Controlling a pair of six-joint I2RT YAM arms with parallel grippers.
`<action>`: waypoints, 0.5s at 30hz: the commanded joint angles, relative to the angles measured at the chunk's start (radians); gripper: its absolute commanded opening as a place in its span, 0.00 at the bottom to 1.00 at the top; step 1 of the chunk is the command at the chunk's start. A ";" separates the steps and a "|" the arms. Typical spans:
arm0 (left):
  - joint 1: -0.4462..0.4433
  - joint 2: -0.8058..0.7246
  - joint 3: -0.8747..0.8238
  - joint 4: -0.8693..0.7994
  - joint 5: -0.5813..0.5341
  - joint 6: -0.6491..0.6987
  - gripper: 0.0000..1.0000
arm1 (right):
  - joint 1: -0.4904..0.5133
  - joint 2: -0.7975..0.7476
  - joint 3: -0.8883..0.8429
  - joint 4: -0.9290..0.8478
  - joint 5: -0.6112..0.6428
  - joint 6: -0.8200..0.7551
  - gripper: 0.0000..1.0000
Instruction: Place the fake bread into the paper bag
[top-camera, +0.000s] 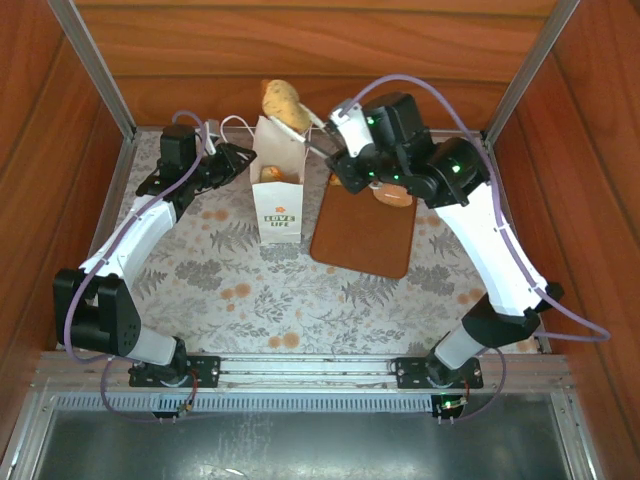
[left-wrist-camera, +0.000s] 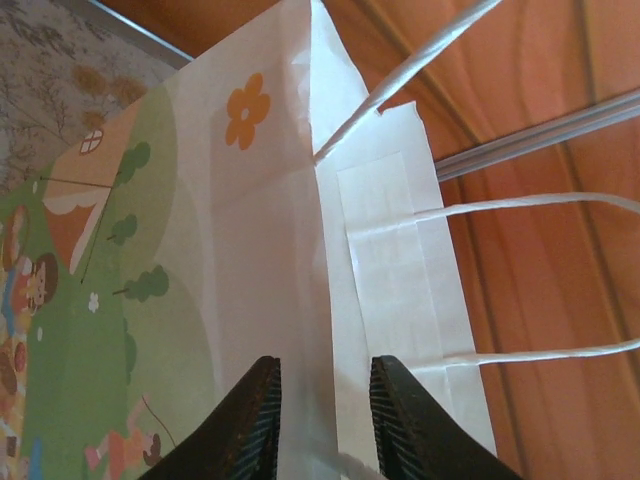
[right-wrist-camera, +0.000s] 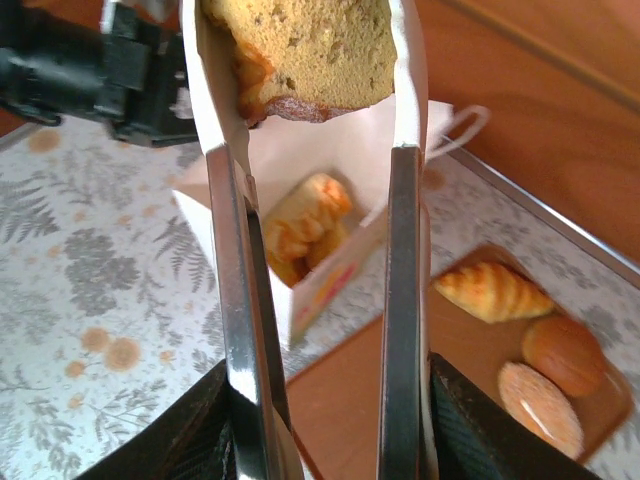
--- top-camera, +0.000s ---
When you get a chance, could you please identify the white printed paper bag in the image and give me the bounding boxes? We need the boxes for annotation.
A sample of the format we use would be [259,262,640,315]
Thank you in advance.
[219,114,314,247]

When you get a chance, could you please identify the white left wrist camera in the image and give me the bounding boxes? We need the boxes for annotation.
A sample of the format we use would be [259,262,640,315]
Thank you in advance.
[203,119,222,155]

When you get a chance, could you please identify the aluminium frame post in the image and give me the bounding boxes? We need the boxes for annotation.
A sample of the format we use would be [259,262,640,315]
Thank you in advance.
[47,0,139,141]
[482,0,584,144]

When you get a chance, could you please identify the shiny metal sheet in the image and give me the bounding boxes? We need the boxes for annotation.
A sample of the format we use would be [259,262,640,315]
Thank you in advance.
[29,407,576,480]

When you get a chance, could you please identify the brown serving board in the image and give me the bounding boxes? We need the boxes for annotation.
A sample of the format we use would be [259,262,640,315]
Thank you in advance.
[309,174,419,280]

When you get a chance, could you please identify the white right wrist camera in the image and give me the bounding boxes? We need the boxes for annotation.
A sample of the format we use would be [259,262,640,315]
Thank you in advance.
[327,98,376,159]

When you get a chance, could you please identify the fake tan striped loaf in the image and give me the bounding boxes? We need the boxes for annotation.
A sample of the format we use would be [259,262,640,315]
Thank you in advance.
[261,78,311,132]

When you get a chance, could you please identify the grey slotted cable duct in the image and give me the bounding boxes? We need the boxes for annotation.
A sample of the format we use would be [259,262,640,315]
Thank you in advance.
[52,392,556,415]

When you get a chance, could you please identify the metal tongs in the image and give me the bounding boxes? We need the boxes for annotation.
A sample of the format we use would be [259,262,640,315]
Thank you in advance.
[269,102,346,159]

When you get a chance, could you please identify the long aluminium table rail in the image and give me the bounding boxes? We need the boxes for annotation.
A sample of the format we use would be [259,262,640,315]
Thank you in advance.
[134,125,486,136]

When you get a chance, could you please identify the floral tablecloth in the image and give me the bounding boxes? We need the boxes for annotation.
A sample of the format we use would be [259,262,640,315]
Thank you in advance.
[62,130,551,354]

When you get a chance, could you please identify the fake round sugared bun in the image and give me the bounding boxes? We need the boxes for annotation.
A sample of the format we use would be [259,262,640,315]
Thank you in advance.
[372,182,415,210]

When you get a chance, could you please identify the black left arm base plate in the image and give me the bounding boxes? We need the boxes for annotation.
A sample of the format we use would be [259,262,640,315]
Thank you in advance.
[128,353,221,389]

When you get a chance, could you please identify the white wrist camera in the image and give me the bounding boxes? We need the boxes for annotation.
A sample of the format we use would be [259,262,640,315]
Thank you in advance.
[327,98,376,159]
[203,119,222,155]

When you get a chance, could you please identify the small circuit board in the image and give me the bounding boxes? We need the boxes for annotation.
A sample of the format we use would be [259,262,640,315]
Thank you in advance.
[174,388,199,417]
[433,394,470,425]

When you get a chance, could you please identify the aluminium side rail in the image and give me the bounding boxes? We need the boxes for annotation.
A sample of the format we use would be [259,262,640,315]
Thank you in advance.
[482,139,554,354]
[57,137,141,351]

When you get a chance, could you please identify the wide aluminium frame beam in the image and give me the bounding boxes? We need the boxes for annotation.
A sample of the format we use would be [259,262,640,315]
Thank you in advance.
[32,349,574,397]

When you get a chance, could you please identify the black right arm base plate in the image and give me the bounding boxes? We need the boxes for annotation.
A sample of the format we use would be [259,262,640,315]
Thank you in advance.
[392,354,485,390]

